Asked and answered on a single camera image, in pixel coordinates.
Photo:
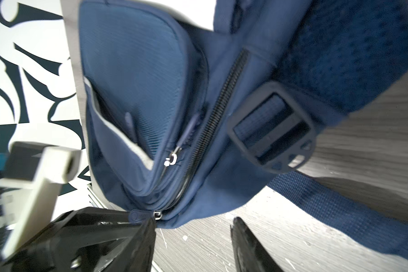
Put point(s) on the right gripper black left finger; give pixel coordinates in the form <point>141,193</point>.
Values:
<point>137,249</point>

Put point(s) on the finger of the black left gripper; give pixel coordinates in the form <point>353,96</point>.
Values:
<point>77,241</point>

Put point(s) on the navy blue student backpack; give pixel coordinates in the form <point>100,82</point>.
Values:
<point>185,123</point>

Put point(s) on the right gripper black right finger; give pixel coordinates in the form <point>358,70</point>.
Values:
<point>249,253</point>

